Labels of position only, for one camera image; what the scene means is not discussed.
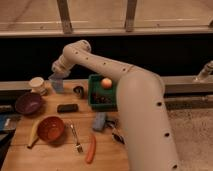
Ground blue grey cloth block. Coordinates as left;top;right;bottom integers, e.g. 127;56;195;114
92;112;107;132

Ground metal faucet fixture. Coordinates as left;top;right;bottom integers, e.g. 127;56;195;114
195;60;213;82

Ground metal fork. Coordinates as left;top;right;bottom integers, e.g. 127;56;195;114
70;124;83;153

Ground black rectangular sponge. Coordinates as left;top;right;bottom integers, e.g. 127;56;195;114
57;104;78;113

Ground blue plastic cup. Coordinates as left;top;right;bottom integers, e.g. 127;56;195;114
51;80;64;93

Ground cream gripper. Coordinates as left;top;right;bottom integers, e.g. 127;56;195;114
52;59;70;78

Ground white ceramic mug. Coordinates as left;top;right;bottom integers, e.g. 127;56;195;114
29;77;47;95

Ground purple bowl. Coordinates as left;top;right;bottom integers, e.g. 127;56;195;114
15;92;43;115

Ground orange bowl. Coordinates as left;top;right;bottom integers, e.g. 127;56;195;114
37;116;65;143

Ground orange peach fruit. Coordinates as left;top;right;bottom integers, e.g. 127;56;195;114
101;78;112;89

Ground green plastic tray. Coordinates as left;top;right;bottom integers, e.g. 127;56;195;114
88;74;116;111

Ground yellow banana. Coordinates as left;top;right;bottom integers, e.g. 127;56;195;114
27;120;40;149

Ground dark grape bunch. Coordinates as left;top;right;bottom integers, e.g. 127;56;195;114
92;94;112;104

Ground grey towel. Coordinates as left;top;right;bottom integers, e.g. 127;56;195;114
48;73;64;81

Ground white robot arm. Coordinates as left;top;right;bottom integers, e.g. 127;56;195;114
52;40;181;171

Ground orange carrot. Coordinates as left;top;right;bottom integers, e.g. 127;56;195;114
85;134;96;164

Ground small metal cup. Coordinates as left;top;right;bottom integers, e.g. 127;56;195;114
73;86;84;98

